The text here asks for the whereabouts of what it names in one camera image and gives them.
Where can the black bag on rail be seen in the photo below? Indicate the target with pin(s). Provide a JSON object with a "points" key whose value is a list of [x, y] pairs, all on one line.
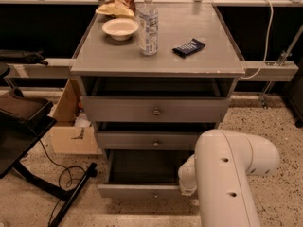
{"points": [[22, 56]]}

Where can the grey top drawer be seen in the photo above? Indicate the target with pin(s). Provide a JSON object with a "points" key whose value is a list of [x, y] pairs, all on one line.
{"points": [[166, 109]]}

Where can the clear plastic water bottle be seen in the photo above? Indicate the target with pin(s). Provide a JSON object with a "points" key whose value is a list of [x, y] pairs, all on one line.
{"points": [[148, 28]]}

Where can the aluminium frame rail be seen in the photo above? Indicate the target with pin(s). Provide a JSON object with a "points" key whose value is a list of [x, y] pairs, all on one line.
{"points": [[60, 69]]}

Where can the grey drawer cabinet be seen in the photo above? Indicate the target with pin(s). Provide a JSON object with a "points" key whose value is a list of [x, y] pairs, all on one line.
{"points": [[105, 67]]}

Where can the white ceramic bowl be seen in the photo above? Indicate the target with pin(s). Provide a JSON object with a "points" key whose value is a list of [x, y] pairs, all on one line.
{"points": [[120, 29]]}

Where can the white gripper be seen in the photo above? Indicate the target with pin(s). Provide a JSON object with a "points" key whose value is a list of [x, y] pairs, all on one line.
{"points": [[186, 173]]}

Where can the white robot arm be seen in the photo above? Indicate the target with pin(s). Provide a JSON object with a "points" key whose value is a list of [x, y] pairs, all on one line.
{"points": [[218, 171]]}

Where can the grey bottom drawer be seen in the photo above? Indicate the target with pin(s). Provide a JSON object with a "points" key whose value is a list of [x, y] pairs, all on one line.
{"points": [[143, 174]]}

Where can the grey middle drawer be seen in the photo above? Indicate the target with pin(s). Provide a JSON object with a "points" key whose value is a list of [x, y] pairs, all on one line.
{"points": [[149, 140]]}

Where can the black stand with tray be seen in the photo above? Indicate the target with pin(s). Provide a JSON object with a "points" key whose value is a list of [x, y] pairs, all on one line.
{"points": [[23, 123]]}

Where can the grey drawer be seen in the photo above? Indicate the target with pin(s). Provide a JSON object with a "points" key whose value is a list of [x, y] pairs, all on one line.
{"points": [[166, 109], [143, 174], [149, 140]]}

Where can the yellow chip bag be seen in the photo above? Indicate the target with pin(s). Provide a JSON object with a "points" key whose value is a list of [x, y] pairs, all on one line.
{"points": [[117, 10]]}

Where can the cardboard box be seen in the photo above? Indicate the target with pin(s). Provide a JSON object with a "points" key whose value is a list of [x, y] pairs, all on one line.
{"points": [[72, 133]]}

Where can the dark blue snack packet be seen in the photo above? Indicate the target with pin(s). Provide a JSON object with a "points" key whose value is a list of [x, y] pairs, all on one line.
{"points": [[188, 49]]}

